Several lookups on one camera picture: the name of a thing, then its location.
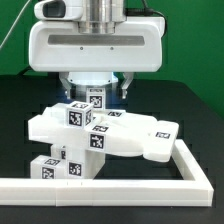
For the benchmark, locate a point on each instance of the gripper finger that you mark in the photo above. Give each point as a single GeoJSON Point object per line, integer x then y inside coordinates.
{"type": "Point", "coordinates": [127, 80]}
{"type": "Point", "coordinates": [70, 89]}

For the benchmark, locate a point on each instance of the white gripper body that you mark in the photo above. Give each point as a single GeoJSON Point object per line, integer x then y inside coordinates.
{"type": "Point", "coordinates": [135, 46]}

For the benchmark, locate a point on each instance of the white chair back frame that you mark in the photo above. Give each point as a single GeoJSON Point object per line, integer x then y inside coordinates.
{"type": "Point", "coordinates": [113, 132]}

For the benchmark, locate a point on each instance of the white chair seat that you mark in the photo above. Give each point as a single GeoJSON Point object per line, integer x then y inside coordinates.
{"type": "Point", "coordinates": [59, 151]}

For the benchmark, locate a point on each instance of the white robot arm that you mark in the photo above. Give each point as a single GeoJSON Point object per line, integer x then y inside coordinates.
{"type": "Point", "coordinates": [101, 16]}

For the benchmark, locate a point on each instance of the white U-shaped obstacle fence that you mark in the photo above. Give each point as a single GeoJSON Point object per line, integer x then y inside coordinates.
{"type": "Point", "coordinates": [193, 189]}

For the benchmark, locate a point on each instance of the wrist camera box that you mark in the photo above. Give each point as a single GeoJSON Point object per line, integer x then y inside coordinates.
{"type": "Point", "coordinates": [59, 10]}

